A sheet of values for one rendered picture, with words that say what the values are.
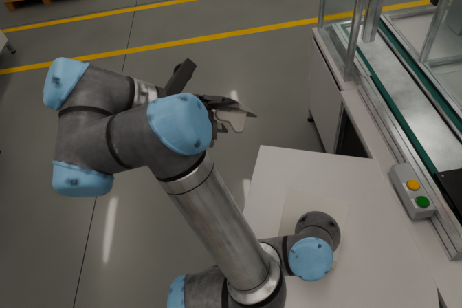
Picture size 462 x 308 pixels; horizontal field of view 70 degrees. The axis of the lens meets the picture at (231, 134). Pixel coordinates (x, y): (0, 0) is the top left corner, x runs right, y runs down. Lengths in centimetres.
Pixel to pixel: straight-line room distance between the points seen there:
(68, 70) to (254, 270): 39
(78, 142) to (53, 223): 241
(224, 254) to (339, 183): 103
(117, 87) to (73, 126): 9
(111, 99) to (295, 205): 84
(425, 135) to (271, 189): 71
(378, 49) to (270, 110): 121
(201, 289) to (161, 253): 171
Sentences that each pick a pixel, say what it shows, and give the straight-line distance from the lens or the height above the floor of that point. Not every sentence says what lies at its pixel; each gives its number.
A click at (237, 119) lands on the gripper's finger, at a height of 165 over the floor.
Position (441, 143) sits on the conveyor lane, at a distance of 165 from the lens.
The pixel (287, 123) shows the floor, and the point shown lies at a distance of 284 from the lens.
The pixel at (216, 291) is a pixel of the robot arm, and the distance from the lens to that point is 66.
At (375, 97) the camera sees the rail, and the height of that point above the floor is 96.
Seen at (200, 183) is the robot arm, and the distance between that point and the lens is 42.
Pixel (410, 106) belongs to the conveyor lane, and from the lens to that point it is 177.
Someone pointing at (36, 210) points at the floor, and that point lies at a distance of 302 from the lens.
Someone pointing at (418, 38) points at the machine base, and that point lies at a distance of 232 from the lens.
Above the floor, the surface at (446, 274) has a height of 86.
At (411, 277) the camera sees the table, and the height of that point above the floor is 86.
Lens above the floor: 210
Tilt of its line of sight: 49 degrees down
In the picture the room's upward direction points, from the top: 11 degrees counter-clockwise
